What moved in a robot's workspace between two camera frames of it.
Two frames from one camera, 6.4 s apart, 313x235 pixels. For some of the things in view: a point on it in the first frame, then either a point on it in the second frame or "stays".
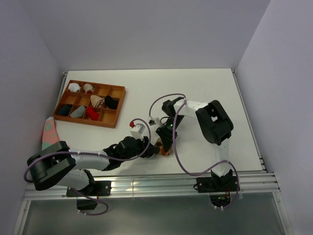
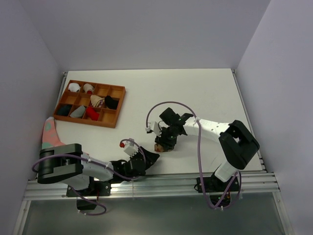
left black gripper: x=149 y=151 -> x=149 y=157
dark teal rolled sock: x=63 y=110 stays
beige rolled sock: x=96 y=101 stays
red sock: x=91 y=113 stays
